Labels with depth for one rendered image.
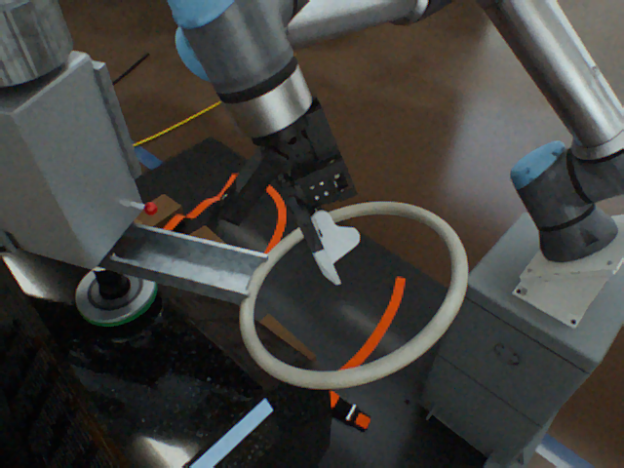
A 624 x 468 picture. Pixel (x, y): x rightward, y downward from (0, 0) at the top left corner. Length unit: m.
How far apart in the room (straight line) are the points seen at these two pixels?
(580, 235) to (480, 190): 1.76
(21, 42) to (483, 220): 2.48
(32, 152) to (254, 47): 0.61
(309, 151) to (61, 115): 0.59
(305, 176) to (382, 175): 2.56
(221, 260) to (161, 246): 0.17
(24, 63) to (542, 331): 1.33
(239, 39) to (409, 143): 2.95
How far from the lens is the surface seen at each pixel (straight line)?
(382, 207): 1.16
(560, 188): 1.36
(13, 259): 1.79
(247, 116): 0.51
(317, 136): 0.56
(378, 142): 3.37
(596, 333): 1.55
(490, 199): 3.10
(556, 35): 1.15
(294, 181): 0.56
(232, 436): 1.30
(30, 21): 0.95
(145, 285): 1.48
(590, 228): 1.43
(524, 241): 1.69
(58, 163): 1.06
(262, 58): 0.49
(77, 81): 1.07
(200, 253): 1.25
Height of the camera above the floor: 2.01
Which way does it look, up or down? 48 degrees down
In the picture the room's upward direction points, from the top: straight up
